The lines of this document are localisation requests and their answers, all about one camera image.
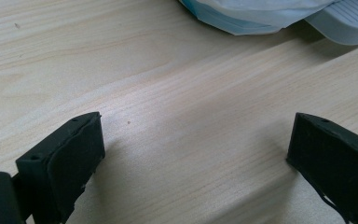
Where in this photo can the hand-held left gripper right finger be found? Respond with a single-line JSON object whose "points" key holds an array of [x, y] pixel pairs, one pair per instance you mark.
{"points": [[335, 158]]}

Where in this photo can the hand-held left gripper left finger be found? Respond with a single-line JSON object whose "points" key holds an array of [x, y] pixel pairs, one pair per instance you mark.
{"points": [[65, 168]]}

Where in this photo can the grey pedal trash can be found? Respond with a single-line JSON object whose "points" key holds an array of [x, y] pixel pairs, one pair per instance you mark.
{"points": [[348, 26]]}

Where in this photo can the white plastic trash bag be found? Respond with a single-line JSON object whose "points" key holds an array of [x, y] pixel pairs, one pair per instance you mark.
{"points": [[245, 14]]}

